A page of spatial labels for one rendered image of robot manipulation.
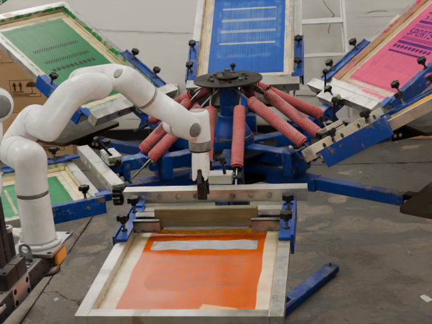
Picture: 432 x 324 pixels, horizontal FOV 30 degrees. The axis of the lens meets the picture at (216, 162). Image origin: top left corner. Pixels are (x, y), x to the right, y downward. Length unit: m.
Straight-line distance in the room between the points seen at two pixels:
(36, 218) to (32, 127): 0.26
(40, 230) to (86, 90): 0.43
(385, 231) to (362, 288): 0.75
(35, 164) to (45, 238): 0.23
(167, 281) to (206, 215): 0.35
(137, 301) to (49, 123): 0.58
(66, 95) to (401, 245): 2.98
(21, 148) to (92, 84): 0.27
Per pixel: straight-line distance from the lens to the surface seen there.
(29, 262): 2.36
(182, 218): 2.78
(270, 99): 3.42
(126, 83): 2.44
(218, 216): 2.76
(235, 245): 2.69
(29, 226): 2.39
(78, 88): 2.34
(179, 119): 2.51
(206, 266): 2.59
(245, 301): 2.37
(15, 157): 2.32
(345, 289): 4.43
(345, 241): 4.97
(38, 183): 2.34
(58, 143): 4.05
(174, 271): 2.57
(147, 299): 2.43
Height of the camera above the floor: 2.10
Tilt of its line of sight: 19 degrees down
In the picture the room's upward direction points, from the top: 4 degrees counter-clockwise
